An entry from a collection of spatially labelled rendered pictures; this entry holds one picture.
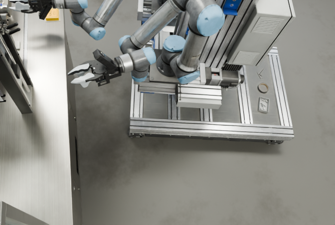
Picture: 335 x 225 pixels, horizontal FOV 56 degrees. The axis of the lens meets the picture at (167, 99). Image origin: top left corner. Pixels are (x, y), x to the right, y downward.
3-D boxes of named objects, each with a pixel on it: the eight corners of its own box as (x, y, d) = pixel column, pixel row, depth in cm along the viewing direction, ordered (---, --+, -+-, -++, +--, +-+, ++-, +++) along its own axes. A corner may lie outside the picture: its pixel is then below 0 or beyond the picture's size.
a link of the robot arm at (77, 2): (88, 12, 160) (86, 0, 152) (66, 13, 158) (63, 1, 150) (87, 1, 163) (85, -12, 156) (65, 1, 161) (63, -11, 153)
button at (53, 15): (59, 20, 175) (58, 17, 173) (46, 21, 174) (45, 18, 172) (59, 11, 178) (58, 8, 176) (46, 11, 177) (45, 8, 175)
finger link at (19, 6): (6, 0, 146) (27, -3, 149) (9, 9, 151) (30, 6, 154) (7, 5, 145) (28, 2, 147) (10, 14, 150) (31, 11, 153)
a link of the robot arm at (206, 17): (186, 60, 173) (213, -15, 125) (198, 82, 168) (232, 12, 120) (166, 67, 169) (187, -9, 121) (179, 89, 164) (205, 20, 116)
